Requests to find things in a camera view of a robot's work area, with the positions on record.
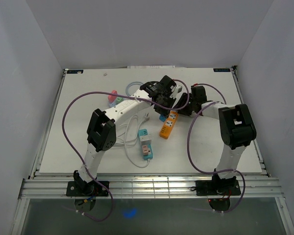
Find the right blue corner label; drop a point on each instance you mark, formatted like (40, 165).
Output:
(221, 70)

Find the small blue square socket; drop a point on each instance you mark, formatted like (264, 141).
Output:
(162, 118)

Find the white silver plug adapter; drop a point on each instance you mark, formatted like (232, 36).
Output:
(145, 139)

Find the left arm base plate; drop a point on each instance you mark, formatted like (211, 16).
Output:
(92, 189)

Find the green plug adapter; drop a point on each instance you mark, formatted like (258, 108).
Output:
(119, 100)

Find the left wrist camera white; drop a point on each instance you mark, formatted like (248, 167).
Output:
(177, 89)

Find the left blue corner label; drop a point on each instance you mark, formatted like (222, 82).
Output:
(75, 71)

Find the brown pink plug adapter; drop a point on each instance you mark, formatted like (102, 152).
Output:
(146, 150)

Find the teal power strip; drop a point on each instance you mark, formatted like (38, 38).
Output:
(142, 132)

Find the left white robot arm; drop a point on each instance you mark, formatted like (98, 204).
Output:
(101, 130)

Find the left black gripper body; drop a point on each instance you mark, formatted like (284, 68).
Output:
(167, 102)

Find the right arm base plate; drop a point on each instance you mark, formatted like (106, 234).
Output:
(212, 188)

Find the round light blue power strip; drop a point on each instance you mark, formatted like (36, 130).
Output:
(112, 104)

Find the aluminium frame rail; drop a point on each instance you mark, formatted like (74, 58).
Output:
(148, 187)

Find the orange power strip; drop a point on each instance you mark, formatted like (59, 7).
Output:
(168, 125)

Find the blue corner label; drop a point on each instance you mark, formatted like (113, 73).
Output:
(75, 71)
(221, 70)

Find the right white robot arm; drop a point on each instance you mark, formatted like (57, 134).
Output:
(237, 131)

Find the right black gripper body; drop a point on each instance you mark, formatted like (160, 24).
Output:
(188, 110)

